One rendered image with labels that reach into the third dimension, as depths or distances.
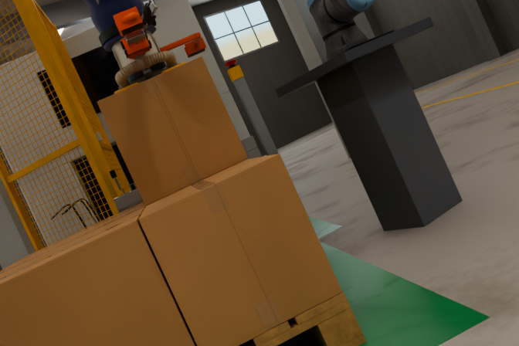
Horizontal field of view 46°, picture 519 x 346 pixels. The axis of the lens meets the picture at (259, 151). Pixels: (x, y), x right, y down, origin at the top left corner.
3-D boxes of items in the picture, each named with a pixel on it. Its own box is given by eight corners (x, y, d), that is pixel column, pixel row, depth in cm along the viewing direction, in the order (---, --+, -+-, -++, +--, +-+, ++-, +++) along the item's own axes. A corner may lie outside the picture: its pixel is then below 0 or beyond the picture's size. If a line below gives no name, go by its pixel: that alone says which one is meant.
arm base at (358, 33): (347, 55, 268) (338, 34, 268) (378, 37, 253) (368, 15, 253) (319, 66, 257) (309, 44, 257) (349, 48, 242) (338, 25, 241)
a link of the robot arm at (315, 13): (343, 31, 265) (326, -6, 265) (364, 16, 249) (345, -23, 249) (316, 42, 259) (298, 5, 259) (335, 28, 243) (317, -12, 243)
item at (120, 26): (121, 37, 187) (114, 22, 187) (144, 28, 188) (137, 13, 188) (120, 31, 179) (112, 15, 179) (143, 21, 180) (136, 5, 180)
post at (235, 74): (299, 229, 350) (226, 71, 346) (310, 225, 351) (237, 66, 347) (302, 231, 343) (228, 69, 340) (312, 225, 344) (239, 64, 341)
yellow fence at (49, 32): (154, 259, 508) (47, 29, 501) (165, 253, 510) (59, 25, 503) (151, 284, 393) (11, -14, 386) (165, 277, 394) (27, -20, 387)
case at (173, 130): (152, 198, 271) (113, 116, 270) (233, 160, 276) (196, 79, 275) (145, 206, 212) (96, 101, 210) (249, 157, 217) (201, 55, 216)
